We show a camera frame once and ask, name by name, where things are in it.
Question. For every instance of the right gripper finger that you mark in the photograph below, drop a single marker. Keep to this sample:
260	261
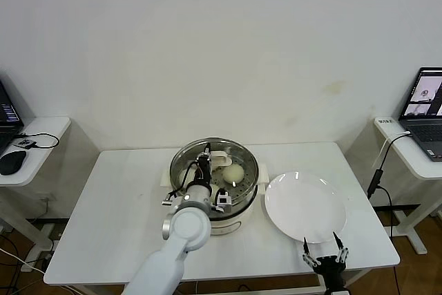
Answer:
309	258
342	253

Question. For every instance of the stainless steel steamer basket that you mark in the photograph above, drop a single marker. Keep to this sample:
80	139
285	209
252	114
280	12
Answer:
249	189

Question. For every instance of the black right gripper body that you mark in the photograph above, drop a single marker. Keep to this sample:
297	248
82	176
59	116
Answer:
331	269

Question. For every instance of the glass pot lid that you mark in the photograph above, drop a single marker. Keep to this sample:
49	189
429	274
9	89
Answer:
243	160

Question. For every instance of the black computer mouse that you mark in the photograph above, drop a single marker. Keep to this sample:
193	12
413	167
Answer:
12	162

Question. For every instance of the white round plate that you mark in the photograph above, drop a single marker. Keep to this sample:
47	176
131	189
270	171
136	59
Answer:
304	205

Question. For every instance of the grey open laptop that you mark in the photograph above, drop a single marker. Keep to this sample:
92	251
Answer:
426	101

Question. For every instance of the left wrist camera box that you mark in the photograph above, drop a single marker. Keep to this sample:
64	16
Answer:
222	200

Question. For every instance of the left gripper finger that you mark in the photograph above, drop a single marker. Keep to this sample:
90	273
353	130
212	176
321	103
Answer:
208	148
202	159

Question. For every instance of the white main table frame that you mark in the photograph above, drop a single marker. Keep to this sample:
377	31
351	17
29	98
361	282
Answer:
276	288

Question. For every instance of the black open laptop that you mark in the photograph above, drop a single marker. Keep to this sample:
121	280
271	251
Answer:
7	112

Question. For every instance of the white electric cooker base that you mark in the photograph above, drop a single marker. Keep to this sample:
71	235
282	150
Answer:
231	227

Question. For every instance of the small black usb device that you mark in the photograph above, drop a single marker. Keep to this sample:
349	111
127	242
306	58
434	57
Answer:
25	143

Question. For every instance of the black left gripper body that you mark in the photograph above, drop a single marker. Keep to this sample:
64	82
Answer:
204	175

